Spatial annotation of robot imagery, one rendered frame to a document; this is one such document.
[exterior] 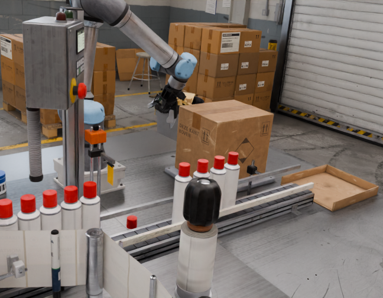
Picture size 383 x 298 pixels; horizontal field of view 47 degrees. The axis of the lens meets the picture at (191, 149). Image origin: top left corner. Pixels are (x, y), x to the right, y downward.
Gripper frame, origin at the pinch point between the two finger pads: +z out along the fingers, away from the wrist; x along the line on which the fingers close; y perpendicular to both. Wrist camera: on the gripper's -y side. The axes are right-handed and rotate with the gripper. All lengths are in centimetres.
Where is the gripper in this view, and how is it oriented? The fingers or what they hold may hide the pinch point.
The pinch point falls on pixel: (160, 118)
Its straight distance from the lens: 208.2
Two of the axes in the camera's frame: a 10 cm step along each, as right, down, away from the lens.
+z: -4.3, 7.1, 5.6
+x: 7.1, 6.5, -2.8
